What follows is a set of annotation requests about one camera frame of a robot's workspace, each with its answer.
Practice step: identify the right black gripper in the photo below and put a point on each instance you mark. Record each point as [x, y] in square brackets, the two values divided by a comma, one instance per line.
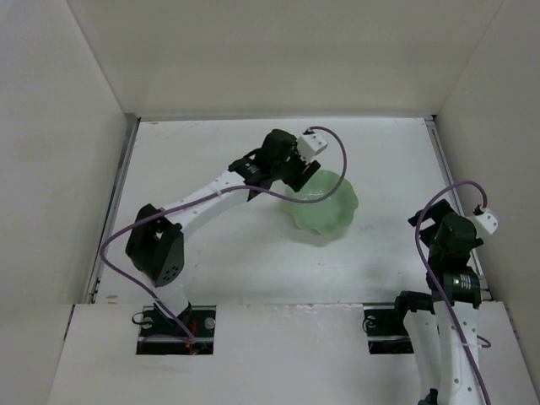
[464, 235]

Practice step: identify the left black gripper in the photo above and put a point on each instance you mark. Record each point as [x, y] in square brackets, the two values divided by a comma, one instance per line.
[300, 173]

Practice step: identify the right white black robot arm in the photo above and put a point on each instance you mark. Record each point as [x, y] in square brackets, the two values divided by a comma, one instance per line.
[442, 325]

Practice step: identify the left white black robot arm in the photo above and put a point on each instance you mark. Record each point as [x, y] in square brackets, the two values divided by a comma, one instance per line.
[156, 248]

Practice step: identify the green scalloped fruit bowl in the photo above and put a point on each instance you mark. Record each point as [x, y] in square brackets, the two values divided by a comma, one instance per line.
[326, 217]

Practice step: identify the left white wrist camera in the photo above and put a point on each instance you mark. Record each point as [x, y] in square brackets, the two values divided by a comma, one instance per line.
[311, 144]

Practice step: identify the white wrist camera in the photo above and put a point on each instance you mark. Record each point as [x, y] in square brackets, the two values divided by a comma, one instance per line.
[311, 144]
[486, 219]

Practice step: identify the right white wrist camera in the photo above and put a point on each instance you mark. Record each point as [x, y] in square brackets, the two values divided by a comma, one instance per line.
[486, 219]

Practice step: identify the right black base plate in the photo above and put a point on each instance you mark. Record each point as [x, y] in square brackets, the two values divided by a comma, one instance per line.
[385, 332]

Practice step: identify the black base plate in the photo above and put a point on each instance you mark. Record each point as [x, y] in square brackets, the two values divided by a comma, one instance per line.
[385, 332]
[159, 335]

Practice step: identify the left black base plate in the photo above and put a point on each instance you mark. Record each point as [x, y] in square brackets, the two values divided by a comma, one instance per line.
[159, 335]

